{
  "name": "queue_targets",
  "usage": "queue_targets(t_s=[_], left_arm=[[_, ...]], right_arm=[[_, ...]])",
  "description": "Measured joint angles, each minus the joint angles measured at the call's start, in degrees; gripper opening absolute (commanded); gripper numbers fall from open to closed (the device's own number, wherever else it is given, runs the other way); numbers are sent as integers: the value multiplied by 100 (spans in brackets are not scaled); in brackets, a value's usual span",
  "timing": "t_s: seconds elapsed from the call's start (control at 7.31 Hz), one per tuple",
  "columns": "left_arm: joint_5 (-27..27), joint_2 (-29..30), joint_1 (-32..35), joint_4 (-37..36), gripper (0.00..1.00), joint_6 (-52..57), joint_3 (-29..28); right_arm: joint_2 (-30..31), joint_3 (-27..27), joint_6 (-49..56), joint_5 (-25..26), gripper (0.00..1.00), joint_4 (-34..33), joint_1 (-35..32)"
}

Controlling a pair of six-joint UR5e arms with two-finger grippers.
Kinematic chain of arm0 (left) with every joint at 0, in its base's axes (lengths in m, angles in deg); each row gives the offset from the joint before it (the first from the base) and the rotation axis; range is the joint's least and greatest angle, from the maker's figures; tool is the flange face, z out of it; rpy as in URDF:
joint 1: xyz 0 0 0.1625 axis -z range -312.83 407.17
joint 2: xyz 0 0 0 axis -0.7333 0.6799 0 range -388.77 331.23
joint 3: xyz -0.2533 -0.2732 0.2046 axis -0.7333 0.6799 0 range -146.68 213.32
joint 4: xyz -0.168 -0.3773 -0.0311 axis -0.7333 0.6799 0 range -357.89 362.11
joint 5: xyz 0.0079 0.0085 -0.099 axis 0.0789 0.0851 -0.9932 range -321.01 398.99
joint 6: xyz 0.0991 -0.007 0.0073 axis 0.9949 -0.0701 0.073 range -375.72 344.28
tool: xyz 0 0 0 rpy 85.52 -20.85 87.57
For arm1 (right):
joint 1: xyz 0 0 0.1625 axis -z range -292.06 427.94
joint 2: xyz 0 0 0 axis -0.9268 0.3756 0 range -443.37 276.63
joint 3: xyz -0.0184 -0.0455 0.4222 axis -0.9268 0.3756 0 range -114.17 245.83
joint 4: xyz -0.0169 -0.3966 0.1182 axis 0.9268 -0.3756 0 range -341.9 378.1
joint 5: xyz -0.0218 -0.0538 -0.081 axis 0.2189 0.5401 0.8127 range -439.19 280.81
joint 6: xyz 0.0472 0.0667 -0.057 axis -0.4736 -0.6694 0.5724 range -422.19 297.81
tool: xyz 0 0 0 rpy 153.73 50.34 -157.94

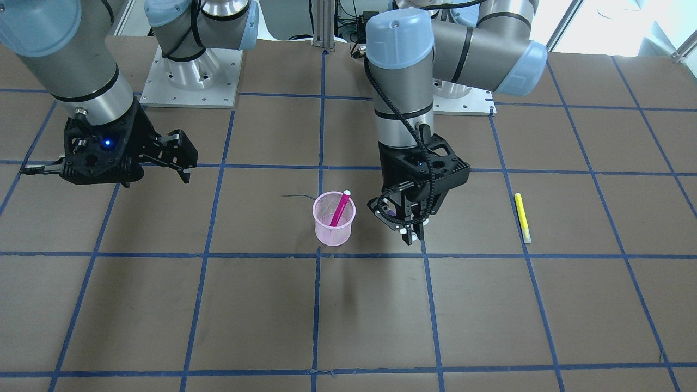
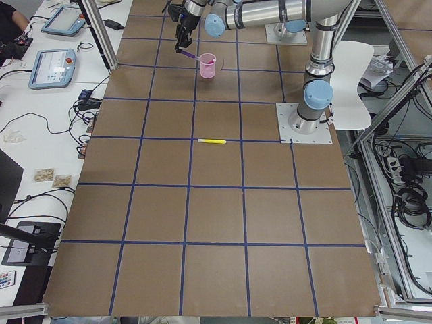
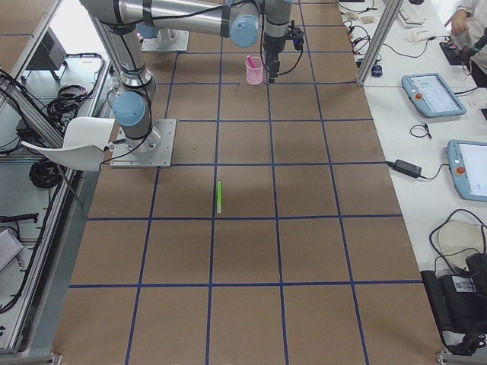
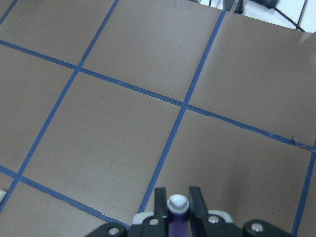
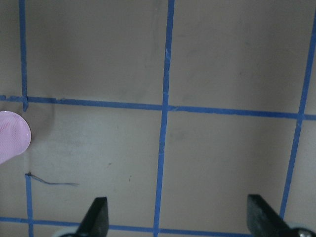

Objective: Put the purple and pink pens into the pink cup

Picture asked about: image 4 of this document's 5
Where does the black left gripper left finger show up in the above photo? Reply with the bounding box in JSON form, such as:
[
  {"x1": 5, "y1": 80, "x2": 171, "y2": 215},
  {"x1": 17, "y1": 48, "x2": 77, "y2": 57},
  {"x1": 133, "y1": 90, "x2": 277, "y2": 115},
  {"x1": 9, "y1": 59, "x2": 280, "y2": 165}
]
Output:
[{"x1": 154, "y1": 187, "x2": 168, "y2": 237}]

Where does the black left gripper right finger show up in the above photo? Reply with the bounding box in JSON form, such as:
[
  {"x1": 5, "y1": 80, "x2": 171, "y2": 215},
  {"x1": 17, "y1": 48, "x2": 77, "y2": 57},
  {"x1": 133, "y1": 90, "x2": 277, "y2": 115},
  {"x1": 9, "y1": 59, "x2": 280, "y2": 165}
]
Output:
[{"x1": 189, "y1": 186, "x2": 208, "y2": 237}]

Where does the purple marker pen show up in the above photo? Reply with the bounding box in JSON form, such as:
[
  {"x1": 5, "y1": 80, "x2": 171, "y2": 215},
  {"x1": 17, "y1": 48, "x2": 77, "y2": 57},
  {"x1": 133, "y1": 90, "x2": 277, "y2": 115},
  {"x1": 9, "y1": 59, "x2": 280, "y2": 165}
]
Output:
[{"x1": 167, "y1": 194, "x2": 190, "y2": 237}]

